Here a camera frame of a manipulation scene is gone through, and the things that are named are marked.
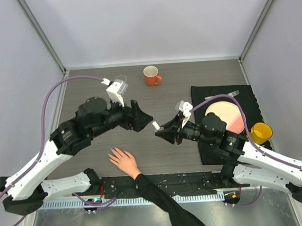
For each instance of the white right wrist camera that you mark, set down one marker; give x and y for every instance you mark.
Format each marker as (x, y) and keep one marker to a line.
(185, 108)

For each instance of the black cloth mat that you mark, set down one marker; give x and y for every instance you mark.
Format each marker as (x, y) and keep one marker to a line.
(246, 99)

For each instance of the slotted cable duct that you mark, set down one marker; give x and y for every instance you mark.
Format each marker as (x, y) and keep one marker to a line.
(71, 203)

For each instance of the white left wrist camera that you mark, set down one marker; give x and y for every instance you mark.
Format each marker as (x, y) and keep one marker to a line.
(115, 90)

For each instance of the clear plastic cup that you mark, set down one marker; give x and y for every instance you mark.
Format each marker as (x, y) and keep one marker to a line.
(122, 78)

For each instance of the orange ceramic mug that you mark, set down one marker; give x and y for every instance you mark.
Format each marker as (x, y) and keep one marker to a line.
(151, 76)

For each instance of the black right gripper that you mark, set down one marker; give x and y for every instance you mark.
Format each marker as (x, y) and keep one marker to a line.
(172, 131)

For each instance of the black sleeved forearm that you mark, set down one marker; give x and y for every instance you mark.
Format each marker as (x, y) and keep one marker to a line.
(178, 215)

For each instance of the person's bare hand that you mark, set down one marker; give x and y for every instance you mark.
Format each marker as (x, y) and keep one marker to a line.
(124, 161)

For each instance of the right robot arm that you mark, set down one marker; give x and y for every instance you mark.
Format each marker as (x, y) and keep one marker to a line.
(245, 161)

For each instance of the silver metal fork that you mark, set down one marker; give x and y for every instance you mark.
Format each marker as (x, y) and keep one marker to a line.
(231, 94)

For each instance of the pink plate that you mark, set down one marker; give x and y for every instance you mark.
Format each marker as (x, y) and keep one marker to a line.
(229, 113)

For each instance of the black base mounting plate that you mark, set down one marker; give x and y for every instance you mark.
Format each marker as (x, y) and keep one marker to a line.
(171, 183)

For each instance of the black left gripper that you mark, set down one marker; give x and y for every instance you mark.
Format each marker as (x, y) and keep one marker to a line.
(134, 118)

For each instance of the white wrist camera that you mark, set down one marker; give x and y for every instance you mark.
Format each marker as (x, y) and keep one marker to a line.
(115, 90)
(185, 108)

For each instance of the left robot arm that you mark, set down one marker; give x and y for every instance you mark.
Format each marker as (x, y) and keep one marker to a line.
(29, 187)

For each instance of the yellow plastic cup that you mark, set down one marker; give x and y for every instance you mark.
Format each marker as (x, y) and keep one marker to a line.
(260, 133)

